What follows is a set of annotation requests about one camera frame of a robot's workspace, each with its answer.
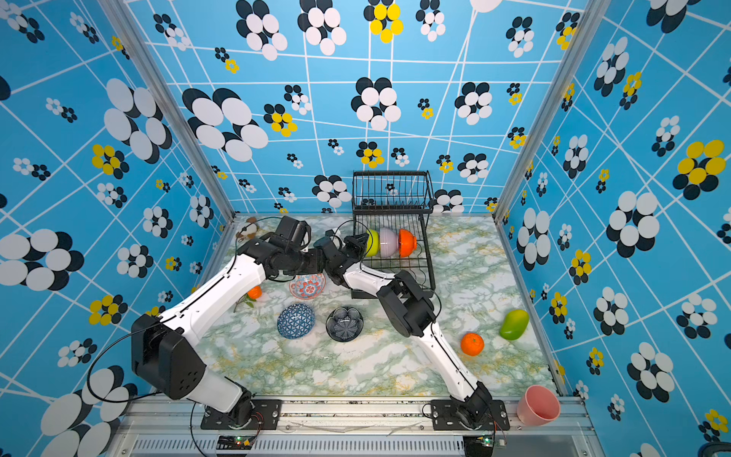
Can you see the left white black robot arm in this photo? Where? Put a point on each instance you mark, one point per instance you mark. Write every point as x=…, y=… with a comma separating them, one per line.
x=163, y=348

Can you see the black wire dish rack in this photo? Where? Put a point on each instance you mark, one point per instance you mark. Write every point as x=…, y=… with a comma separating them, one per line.
x=396, y=200

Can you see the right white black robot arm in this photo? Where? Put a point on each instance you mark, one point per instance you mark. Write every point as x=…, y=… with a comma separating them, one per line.
x=411, y=312

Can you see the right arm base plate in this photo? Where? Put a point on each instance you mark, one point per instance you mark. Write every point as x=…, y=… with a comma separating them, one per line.
x=444, y=417

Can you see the small plush toy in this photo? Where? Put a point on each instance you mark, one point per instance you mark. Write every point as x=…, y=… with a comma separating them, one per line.
x=248, y=230

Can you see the blue patterned bowl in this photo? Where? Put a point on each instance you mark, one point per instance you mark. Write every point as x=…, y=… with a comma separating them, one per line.
x=296, y=321

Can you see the left circuit board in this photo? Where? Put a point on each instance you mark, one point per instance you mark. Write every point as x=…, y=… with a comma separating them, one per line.
x=235, y=442

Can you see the circuit board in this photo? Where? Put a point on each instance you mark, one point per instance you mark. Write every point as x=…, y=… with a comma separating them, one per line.
x=478, y=446
x=235, y=442

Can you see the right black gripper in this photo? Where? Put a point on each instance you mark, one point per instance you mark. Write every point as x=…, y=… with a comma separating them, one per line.
x=359, y=249

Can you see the red white patterned bowl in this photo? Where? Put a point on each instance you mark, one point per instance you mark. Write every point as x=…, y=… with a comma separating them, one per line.
x=308, y=287

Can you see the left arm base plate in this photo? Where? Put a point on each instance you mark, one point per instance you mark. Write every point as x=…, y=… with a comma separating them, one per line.
x=256, y=414

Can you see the lilac plastic bowl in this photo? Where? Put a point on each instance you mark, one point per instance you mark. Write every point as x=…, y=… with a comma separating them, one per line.
x=389, y=242

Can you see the black patterned bowl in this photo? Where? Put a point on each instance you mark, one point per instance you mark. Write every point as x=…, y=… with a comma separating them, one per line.
x=344, y=324

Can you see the orange plastic bowl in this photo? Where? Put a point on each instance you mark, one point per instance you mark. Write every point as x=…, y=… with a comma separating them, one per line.
x=407, y=243

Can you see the green mango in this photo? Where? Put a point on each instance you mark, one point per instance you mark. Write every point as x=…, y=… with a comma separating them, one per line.
x=514, y=325

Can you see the orange fruit right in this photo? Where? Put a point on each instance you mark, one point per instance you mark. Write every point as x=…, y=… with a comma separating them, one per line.
x=472, y=344

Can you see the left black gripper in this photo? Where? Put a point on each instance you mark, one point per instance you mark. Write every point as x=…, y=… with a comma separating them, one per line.
x=318, y=262

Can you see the pink plastic cup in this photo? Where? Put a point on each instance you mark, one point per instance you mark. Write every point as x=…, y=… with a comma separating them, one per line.
x=538, y=407

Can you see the right circuit board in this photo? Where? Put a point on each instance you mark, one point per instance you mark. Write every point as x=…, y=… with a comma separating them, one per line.
x=478, y=446

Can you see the lime green bowl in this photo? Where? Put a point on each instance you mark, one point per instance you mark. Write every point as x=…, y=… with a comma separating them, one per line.
x=373, y=246

